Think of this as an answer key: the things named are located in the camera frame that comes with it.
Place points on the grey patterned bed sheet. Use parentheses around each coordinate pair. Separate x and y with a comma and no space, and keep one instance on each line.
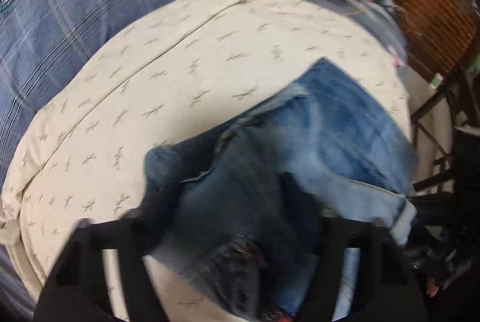
(378,22)

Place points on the blue plaid pillow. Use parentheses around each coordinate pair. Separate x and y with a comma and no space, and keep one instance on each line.
(75,7)

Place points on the dark wooden chair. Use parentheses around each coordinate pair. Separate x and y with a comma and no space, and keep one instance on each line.
(431,108)

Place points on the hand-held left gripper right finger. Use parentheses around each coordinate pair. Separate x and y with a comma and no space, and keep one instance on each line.
(330,232)

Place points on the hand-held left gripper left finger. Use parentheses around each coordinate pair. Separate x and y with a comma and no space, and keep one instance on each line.
(138,232)

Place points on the person's right hand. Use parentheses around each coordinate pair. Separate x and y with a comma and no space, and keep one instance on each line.
(442,275)

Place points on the blue denim pants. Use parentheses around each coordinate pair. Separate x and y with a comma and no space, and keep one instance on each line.
(300,142)

